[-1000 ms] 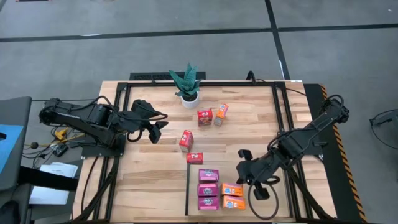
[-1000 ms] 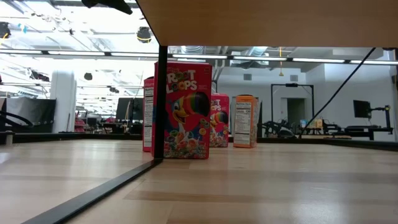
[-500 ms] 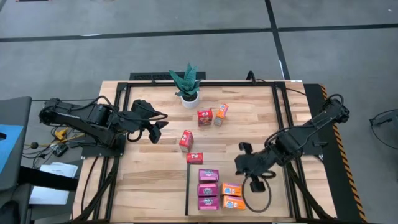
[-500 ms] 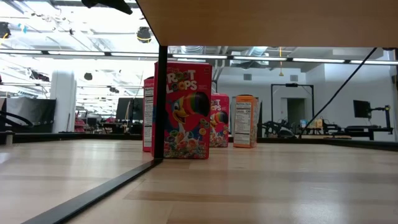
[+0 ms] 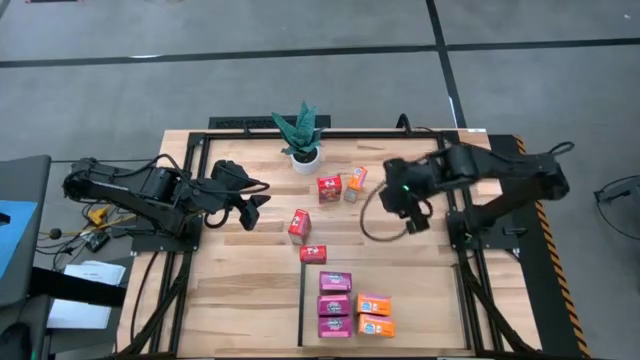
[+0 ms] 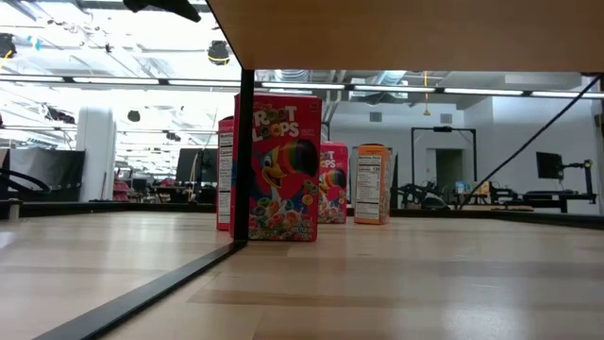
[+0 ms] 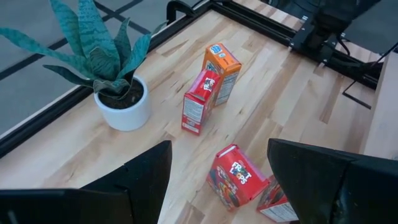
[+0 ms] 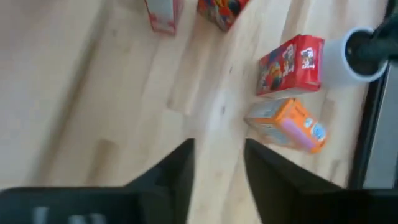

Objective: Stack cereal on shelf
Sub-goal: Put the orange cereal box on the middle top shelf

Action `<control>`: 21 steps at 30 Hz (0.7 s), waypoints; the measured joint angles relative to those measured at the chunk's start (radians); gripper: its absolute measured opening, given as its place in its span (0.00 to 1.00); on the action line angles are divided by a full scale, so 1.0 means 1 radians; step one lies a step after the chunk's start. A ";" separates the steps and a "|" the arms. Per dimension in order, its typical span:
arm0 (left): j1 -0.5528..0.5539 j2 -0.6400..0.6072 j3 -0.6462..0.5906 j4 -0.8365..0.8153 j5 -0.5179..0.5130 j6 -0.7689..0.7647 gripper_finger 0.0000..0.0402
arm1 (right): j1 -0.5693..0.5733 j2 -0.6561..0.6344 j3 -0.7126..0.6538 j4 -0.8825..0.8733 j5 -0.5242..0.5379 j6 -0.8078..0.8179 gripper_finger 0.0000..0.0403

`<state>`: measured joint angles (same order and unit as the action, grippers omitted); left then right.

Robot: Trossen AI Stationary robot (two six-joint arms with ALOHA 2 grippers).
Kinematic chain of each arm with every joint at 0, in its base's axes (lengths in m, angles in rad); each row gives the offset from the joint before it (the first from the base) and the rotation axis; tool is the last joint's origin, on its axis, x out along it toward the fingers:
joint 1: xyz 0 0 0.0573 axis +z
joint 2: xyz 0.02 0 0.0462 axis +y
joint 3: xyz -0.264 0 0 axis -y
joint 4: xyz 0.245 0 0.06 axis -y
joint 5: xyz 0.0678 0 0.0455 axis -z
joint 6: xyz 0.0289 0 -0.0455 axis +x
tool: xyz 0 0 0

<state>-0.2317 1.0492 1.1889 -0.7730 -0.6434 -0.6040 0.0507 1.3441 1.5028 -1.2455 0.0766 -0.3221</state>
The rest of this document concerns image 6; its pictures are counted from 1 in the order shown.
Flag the colourful background boxes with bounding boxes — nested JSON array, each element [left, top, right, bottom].
[[455, 180, 492, 195]]

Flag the orange Mini Wheats box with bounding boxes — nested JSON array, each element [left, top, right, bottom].
[[353, 144, 393, 226]]

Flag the black aluminium table frame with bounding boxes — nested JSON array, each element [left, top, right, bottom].
[[18, 200, 604, 231]]

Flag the dark grey partition screen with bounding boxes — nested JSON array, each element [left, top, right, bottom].
[[8, 147, 87, 203]]

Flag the small black mounted monitor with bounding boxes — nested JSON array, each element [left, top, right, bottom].
[[535, 151, 565, 180]]

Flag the black ceiling dome device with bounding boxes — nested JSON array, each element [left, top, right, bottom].
[[207, 40, 231, 66]]

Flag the wooden shelf on black posts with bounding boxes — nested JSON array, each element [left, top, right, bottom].
[[30, 0, 604, 340]]

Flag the white pillar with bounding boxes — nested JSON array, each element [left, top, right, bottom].
[[75, 107, 117, 203]]

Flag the yellow hanging cord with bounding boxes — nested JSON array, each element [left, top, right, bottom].
[[421, 70, 432, 117]]

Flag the white ceiling light strip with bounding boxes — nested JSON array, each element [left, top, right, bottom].
[[0, 74, 65, 83], [353, 84, 437, 94], [529, 90, 604, 100], [72, 76, 160, 86], [167, 78, 242, 88], [260, 81, 346, 91], [443, 87, 526, 97]]

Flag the black desk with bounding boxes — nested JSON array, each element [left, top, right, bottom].
[[523, 190, 598, 214]]

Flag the black computer monitor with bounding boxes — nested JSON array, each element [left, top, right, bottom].
[[175, 147, 219, 185]]

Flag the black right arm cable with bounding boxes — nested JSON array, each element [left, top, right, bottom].
[[457, 73, 604, 211]]

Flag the red Froot Loops box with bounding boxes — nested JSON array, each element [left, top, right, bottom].
[[229, 93, 324, 243], [318, 142, 349, 225], [216, 115, 236, 232]]

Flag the black rectangular stand frame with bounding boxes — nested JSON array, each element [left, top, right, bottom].
[[410, 126, 478, 209]]

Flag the black curved hoop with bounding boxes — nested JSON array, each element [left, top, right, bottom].
[[0, 164, 52, 196]]

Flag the red background object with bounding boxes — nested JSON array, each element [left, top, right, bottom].
[[111, 167, 132, 203]]

